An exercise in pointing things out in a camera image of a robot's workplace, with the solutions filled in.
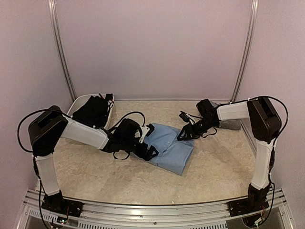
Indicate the white plastic laundry basket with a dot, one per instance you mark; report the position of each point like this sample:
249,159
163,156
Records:
71,109

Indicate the folded grey button shirt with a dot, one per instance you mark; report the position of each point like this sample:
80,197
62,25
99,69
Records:
232,124

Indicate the aluminium corner post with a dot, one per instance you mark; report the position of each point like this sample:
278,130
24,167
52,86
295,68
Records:
246,50
60,49

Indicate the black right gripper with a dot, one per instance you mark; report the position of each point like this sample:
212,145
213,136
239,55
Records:
188,130

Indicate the light blue long sleeve shirt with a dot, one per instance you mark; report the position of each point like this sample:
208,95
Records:
173,154

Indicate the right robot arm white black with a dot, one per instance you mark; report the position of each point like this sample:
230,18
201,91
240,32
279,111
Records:
266,125

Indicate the right aluminium corner post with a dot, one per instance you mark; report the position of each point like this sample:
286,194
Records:
246,50

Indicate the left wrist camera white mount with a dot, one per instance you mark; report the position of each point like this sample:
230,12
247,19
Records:
146,131

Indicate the left aluminium corner post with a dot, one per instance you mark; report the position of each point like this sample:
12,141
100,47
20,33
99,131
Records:
60,49

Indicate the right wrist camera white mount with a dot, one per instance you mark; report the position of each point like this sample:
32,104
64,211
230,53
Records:
186,117

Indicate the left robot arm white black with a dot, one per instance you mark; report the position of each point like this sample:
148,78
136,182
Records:
53,127

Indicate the black garment in basket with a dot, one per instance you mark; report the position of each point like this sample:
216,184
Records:
93,111

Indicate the front aluminium frame rail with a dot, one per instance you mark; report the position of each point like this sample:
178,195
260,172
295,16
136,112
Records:
101,215

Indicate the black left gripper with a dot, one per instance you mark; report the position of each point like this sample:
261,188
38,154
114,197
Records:
148,156

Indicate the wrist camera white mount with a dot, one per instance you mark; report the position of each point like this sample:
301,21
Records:
146,131
186,117

